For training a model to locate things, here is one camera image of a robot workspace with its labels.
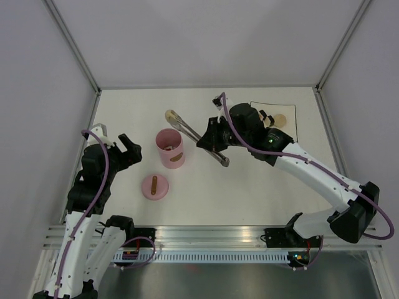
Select pink cylindrical lunch box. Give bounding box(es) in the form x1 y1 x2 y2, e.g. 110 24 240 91
155 128 185 169

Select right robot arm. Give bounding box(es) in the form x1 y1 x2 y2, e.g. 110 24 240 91
196 103 380 246

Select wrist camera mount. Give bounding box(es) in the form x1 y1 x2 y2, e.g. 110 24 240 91
213 96 235 123
87 123 113 148

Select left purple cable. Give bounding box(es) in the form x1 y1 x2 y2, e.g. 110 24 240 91
53 130 110 299

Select round beige bun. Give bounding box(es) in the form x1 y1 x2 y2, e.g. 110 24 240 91
165 110 177 124

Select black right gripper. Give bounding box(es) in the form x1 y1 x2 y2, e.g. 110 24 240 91
198 115 251 151

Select white square plate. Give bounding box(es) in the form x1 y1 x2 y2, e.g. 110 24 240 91
251 102 298 142

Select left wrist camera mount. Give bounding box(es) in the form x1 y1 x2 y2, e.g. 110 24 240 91
87 123 113 148

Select white cable duct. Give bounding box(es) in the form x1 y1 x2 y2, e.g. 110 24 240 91
104 251 289 264

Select right frame post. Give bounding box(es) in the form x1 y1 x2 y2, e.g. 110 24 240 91
314 0 373 92

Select pink lunch box lid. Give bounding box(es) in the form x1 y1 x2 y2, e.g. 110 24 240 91
141 174 169 201

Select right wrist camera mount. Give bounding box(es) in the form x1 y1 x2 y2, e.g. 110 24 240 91
213 96 235 123

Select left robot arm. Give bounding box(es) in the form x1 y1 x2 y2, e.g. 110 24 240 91
33 130 142 298

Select frame post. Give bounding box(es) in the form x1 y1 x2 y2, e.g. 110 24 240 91
42 0 101 95
314 0 373 92

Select metal tongs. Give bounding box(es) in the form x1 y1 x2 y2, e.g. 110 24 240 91
169 111 230 168

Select left frame post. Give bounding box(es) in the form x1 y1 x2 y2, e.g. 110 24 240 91
42 0 101 95

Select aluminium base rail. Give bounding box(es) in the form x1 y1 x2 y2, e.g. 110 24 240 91
42 224 383 250

